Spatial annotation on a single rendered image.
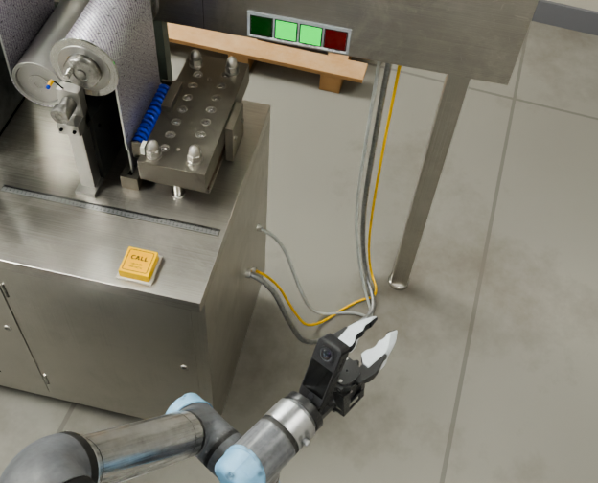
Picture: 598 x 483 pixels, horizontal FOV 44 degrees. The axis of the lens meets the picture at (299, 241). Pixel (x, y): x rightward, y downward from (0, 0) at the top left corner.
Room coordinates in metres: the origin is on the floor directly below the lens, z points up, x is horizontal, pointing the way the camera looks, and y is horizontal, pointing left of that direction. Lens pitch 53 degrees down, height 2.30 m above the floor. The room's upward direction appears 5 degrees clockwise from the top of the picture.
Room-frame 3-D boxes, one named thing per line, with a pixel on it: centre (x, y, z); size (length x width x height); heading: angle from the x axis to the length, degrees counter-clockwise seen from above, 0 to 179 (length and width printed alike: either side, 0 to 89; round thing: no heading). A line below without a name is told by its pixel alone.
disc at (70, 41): (1.20, 0.48, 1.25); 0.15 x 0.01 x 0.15; 82
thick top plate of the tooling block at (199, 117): (1.34, 0.28, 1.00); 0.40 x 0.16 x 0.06; 172
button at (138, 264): (0.95, 0.35, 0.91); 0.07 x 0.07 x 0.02; 82
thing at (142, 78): (1.31, 0.40, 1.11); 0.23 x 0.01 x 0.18; 172
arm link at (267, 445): (0.41, 0.03, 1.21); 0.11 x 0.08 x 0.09; 142
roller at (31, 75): (1.34, 0.58, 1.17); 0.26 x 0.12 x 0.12; 172
